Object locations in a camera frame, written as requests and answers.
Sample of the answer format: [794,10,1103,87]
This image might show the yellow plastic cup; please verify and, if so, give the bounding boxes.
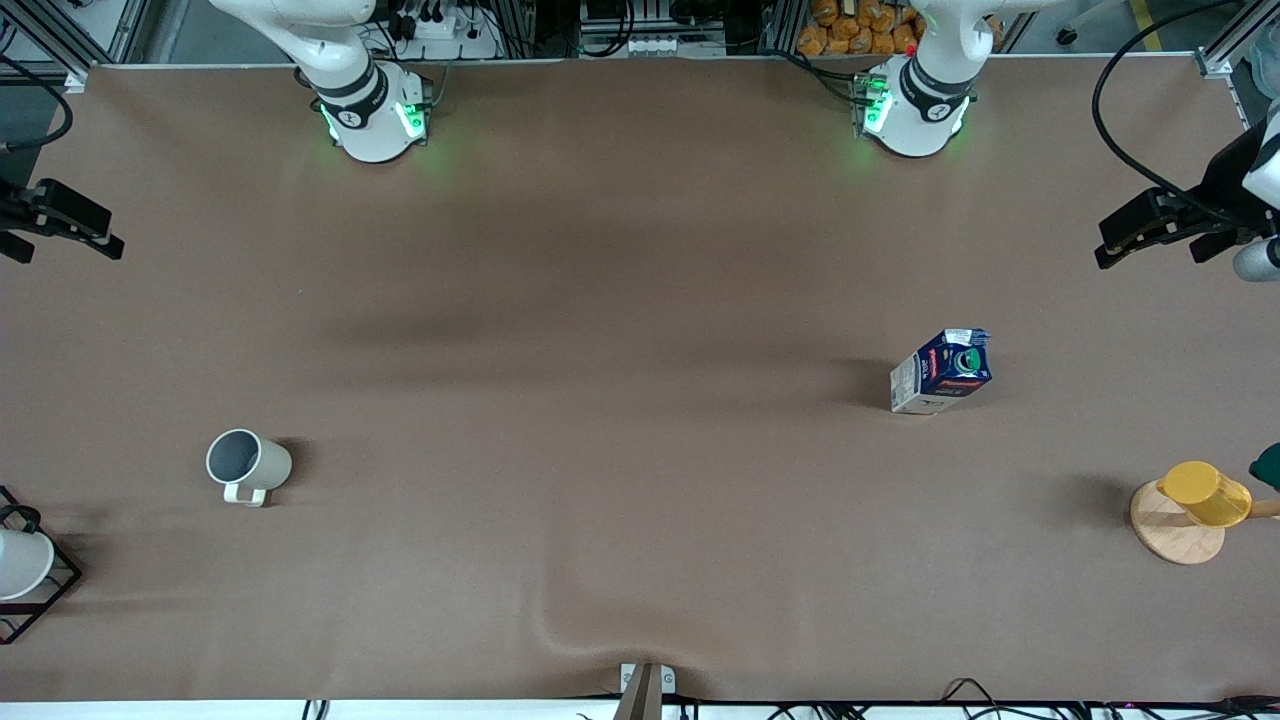
[1157,461,1253,528]

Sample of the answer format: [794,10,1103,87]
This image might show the white power strip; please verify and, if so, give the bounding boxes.
[398,0,501,61]

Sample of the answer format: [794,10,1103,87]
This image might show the brown table cloth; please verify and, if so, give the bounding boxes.
[0,55,1280,703]

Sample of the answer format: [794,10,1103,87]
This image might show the black loose cable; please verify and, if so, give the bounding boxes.
[942,678,1016,719]

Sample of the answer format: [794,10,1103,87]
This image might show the bag of orange buns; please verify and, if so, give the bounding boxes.
[797,0,923,57]

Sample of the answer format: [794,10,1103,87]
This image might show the blue milk carton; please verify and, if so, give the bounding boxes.
[890,328,993,415]

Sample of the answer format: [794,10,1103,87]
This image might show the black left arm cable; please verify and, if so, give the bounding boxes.
[1091,0,1243,219]

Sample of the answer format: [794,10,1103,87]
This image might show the grey ceramic mug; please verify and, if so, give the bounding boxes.
[206,429,294,508]

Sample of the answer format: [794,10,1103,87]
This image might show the white cup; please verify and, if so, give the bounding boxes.
[0,528,56,601]

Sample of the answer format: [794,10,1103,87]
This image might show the black wire rack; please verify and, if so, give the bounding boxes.
[0,485,83,646]

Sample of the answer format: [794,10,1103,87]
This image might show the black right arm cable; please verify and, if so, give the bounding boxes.
[0,52,75,153]

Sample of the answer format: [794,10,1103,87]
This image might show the aluminium frame profile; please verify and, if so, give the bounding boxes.
[1195,0,1280,81]
[0,0,93,93]

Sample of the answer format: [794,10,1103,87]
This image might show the round wooden cup stand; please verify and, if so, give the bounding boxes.
[1130,480,1280,566]

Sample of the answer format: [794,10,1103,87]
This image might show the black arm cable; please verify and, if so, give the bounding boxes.
[1091,0,1243,219]
[0,52,75,153]

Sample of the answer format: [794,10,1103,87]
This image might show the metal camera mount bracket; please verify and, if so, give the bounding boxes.
[612,662,677,720]

